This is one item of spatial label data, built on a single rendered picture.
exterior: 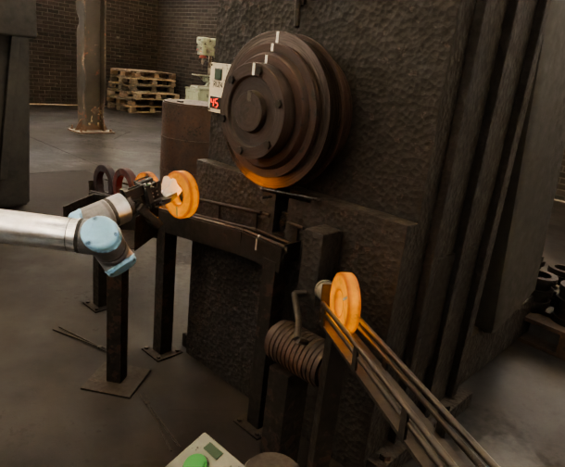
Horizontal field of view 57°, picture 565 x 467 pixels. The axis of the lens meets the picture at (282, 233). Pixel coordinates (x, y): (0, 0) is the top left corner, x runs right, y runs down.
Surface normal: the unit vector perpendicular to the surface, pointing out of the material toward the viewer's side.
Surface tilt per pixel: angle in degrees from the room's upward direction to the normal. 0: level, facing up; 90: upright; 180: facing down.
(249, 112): 90
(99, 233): 53
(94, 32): 90
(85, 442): 0
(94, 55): 90
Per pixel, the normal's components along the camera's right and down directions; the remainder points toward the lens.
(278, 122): -0.69, 0.15
